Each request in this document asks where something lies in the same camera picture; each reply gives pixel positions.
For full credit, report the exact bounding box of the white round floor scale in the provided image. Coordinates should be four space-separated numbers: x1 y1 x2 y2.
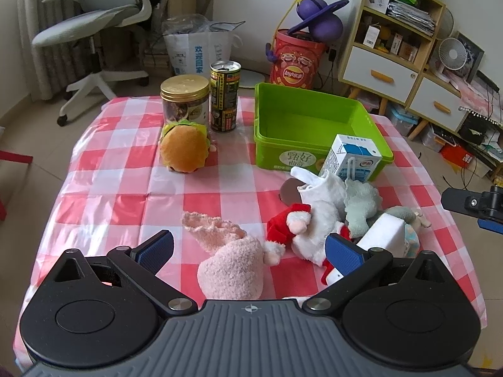
239 69 265 90

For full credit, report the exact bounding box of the bunny doll blue dress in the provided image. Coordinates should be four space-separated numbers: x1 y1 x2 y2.
376 206 431 258

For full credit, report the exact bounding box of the purple balance ball toy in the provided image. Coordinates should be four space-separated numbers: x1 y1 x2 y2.
287 0 350 43

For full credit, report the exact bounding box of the brown round coaster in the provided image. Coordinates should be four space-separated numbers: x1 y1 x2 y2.
279 178 304 207

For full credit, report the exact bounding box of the black yellow drink can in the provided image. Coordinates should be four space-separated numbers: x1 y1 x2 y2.
210 60 241 133

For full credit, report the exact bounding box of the white desk fan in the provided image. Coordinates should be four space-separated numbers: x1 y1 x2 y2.
438 37 467 71

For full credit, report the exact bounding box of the gold lid snack jar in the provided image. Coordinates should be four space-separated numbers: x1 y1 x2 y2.
160 74 210 125

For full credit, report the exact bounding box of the plush hamburger toy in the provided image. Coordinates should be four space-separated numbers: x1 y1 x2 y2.
158 120 217 174

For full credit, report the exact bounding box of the santa claus plush toy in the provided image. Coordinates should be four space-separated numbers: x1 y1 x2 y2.
266 201 351 285

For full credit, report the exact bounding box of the white cloth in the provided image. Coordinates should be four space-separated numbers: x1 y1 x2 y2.
290 166 346 217

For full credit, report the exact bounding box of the white sponge block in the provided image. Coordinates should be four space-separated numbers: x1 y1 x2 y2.
325 214 409 285

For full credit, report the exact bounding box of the grey green fuzzy sock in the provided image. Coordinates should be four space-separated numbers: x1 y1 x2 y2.
344 179 382 238

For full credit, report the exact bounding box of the red snack bucket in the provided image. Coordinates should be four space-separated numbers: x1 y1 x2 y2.
265 29 327 90

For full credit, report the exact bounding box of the white office chair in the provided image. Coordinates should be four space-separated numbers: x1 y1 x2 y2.
31 0 152 127

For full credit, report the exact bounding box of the wooden shelf cabinet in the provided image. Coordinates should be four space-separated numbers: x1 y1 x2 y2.
338 0 466 137

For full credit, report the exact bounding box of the green plastic bin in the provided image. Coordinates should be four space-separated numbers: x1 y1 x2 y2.
254 83 394 180

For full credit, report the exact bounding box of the blue white milk carton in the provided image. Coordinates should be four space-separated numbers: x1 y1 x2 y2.
319 134 382 182

